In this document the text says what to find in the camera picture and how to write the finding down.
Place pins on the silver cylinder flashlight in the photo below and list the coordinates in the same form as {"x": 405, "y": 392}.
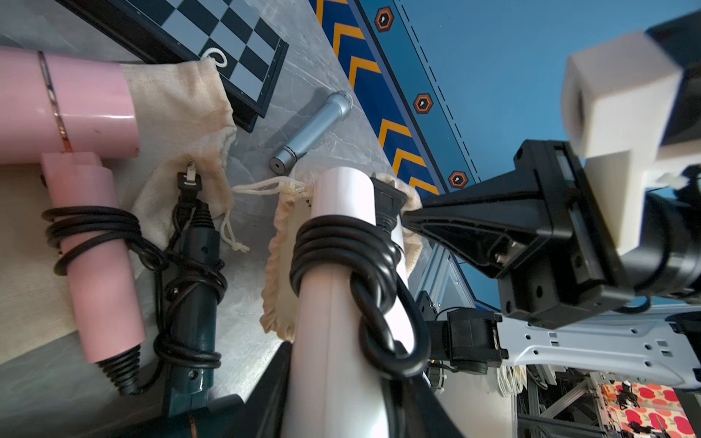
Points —
{"x": 337, "y": 107}

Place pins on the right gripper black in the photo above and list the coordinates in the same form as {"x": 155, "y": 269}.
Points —
{"x": 500, "y": 227}

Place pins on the beige drawstring bag under pink dryer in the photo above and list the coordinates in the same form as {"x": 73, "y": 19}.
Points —
{"x": 183, "y": 116}

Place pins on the pink hair dryer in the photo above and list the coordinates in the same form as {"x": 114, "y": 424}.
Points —
{"x": 69, "y": 115}

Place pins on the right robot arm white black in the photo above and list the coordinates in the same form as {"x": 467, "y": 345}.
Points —
{"x": 653, "y": 339}

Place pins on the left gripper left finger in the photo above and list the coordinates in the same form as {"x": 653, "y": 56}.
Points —
{"x": 263, "y": 412}

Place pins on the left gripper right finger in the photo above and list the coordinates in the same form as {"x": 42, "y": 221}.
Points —
{"x": 415, "y": 410}

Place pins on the dark green hair dryer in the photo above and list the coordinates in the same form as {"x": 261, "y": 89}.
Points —
{"x": 185, "y": 344}

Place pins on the white hair dryer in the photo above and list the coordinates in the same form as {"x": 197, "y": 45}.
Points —
{"x": 360, "y": 343}

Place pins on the beige drawstring bag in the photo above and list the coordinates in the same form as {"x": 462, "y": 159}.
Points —
{"x": 280, "y": 304}
{"x": 183, "y": 116}

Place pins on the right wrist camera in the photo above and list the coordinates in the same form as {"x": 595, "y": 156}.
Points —
{"x": 631, "y": 110}

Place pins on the black white chessboard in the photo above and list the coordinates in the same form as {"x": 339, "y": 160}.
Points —
{"x": 247, "y": 52}

